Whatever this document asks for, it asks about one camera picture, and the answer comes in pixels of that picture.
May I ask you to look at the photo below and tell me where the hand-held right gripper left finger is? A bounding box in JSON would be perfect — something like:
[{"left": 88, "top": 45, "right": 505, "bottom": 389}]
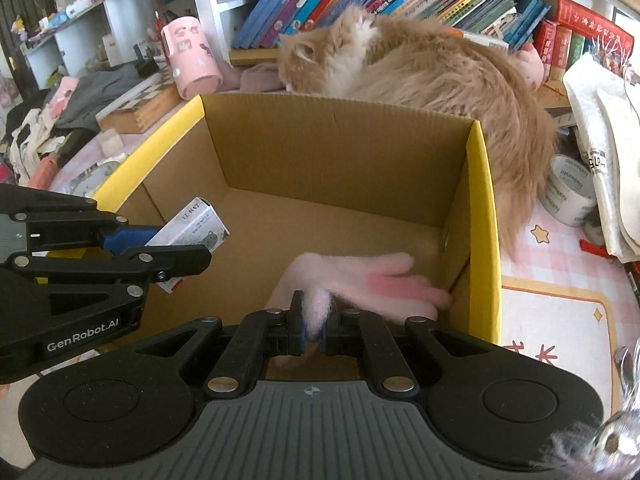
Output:
[{"left": 134, "top": 290, "right": 308, "bottom": 396}]

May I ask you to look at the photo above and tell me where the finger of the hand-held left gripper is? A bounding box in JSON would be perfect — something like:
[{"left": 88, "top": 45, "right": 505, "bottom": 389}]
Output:
[
  {"left": 0, "top": 184, "right": 162, "bottom": 256},
  {"left": 10, "top": 245, "right": 214, "bottom": 320}
]

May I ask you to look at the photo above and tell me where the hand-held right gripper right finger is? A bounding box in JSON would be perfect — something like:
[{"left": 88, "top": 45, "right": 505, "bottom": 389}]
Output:
[{"left": 319, "top": 309, "right": 502, "bottom": 396}]

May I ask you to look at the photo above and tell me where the small white staples box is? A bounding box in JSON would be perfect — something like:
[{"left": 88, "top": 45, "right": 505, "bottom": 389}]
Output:
[{"left": 145, "top": 197, "right": 231, "bottom": 293}]

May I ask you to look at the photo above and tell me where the pink fuzzy glove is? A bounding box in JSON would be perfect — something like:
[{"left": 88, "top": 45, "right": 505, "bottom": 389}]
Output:
[{"left": 264, "top": 252, "right": 454, "bottom": 368}]

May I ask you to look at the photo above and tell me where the yellow cardboard box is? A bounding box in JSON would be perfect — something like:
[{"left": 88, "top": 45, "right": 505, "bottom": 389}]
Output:
[{"left": 92, "top": 92, "right": 502, "bottom": 381}]

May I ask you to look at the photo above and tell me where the pink checkered desktop tablecloth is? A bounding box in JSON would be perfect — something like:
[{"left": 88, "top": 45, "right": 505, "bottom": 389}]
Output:
[{"left": 47, "top": 125, "right": 640, "bottom": 421}]

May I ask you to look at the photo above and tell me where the wooden chessboard box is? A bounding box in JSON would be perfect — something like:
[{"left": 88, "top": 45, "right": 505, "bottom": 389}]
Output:
[{"left": 95, "top": 72, "right": 183, "bottom": 135}]

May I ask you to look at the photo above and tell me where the cream cloth bag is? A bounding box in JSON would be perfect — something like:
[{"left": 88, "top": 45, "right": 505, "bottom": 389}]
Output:
[{"left": 10, "top": 107, "right": 61, "bottom": 186}]

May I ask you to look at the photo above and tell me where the grey cloth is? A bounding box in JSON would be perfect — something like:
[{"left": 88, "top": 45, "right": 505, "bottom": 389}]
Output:
[{"left": 52, "top": 65, "right": 161, "bottom": 131}]

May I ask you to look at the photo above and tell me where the pink plush doll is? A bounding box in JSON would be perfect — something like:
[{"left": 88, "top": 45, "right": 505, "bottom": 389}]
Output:
[{"left": 42, "top": 77, "right": 81, "bottom": 117}]

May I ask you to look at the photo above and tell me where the pink cylindrical container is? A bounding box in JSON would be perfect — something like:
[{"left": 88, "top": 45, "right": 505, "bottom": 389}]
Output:
[{"left": 161, "top": 15, "right": 223, "bottom": 101}]

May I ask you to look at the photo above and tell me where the white wooden bookshelf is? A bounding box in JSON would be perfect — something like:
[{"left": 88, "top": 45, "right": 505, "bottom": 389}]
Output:
[{"left": 25, "top": 0, "right": 640, "bottom": 68}]

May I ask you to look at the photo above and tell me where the white printed tape roll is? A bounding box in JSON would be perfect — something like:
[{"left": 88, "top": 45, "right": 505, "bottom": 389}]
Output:
[{"left": 542, "top": 154, "right": 598, "bottom": 227}]

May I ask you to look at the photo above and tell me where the orange fluffy cat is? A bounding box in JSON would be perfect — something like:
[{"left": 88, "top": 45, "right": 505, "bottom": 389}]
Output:
[{"left": 276, "top": 5, "right": 561, "bottom": 261}]

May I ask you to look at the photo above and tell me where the blurred silver furry charm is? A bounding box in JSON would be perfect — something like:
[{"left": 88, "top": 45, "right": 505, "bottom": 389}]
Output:
[{"left": 547, "top": 340, "right": 640, "bottom": 480}]

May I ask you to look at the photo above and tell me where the pink plush toy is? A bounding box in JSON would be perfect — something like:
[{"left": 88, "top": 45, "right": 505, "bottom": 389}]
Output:
[{"left": 510, "top": 42, "right": 546, "bottom": 92}]

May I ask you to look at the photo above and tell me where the white folded cloth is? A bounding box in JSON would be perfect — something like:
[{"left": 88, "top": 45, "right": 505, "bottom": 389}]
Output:
[{"left": 562, "top": 52, "right": 640, "bottom": 263}]

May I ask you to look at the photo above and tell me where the row of small red green books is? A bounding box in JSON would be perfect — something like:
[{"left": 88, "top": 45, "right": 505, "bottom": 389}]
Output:
[{"left": 532, "top": 20, "right": 601, "bottom": 83}]

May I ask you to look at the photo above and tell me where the thick red book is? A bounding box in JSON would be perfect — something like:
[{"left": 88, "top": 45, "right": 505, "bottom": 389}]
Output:
[{"left": 554, "top": 0, "right": 636, "bottom": 48}]

